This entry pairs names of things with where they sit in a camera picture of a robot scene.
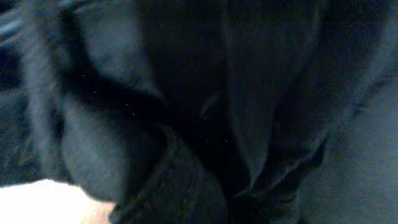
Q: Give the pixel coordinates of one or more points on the black garment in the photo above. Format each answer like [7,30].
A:
[200,111]

